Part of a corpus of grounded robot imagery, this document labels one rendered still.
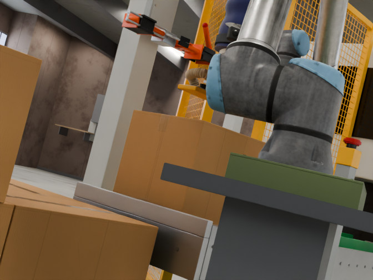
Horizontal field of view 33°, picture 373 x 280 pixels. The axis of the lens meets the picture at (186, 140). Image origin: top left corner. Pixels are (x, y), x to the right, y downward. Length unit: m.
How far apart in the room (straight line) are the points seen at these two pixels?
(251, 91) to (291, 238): 0.38
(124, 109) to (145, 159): 1.11
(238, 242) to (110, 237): 0.66
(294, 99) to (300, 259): 0.38
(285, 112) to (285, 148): 0.09
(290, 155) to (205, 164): 0.86
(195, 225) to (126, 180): 0.46
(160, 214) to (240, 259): 0.83
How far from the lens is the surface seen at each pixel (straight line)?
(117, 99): 3.59
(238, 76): 1.60
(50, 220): 1.90
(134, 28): 2.25
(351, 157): 2.55
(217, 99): 1.62
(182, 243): 2.22
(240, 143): 2.48
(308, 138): 1.56
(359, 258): 3.24
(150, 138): 2.49
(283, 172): 1.50
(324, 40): 2.11
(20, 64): 1.75
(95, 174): 3.59
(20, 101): 1.76
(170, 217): 2.27
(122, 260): 2.13
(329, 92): 1.59
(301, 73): 1.59
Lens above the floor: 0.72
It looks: 4 degrees up
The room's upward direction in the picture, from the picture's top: 14 degrees clockwise
